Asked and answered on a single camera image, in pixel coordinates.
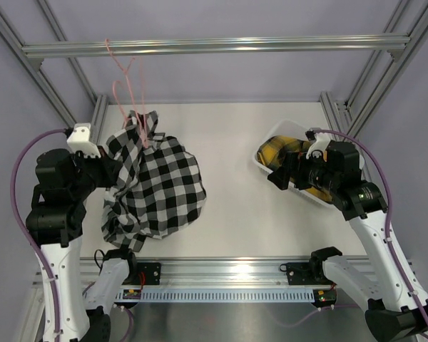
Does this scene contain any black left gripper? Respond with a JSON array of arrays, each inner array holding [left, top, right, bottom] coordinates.
[[69, 145, 123, 200]]

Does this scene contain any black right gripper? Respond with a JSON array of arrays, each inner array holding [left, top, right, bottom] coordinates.
[[267, 149, 339, 192]]

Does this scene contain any yellow plaid shirt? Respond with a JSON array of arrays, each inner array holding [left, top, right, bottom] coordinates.
[[256, 135, 332, 204]]

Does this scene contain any black white checked shirt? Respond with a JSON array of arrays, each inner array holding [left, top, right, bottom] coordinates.
[[101, 111, 207, 252]]

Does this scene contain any pink hanger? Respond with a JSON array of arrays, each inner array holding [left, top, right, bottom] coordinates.
[[112, 80, 151, 148], [105, 38, 146, 123]]

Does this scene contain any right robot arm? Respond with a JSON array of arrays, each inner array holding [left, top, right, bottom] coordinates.
[[267, 140, 428, 341]]

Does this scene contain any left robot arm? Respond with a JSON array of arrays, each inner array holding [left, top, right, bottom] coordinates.
[[26, 147, 139, 341]]

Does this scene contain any white plastic basket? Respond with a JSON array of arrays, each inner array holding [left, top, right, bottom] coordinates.
[[251, 120, 370, 209]]

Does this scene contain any aluminium top bar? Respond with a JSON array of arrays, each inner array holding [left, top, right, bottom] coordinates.
[[21, 33, 410, 59]]

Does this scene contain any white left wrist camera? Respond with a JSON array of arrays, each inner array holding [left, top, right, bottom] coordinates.
[[67, 123, 101, 158]]

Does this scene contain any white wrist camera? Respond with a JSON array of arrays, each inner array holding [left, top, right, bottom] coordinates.
[[305, 130, 331, 160], [67, 123, 101, 158]]

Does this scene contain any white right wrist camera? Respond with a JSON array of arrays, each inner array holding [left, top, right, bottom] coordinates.
[[305, 130, 331, 160]]

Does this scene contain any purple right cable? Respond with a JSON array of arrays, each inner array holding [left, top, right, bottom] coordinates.
[[270, 130, 428, 339]]

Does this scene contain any purple cable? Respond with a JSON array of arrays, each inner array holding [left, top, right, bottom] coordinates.
[[14, 128, 76, 336], [270, 130, 428, 339]]

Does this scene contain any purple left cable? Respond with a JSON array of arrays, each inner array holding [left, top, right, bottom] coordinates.
[[14, 128, 76, 336]]

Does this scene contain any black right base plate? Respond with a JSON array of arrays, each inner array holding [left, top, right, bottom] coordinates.
[[279, 259, 350, 286]]

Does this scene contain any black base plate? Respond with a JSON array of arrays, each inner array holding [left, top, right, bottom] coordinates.
[[123, 262, 162, 286], [279, 259, 350, 286]]

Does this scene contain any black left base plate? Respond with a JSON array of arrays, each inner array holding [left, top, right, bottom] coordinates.
[[123, 262, 162, 286]]

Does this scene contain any aluminium front rail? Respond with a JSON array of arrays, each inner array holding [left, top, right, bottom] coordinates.
[[34, 259, 420, 288]]

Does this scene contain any slotted cable duct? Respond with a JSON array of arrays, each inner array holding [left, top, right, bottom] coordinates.
[[114, 288, 315, 304]]

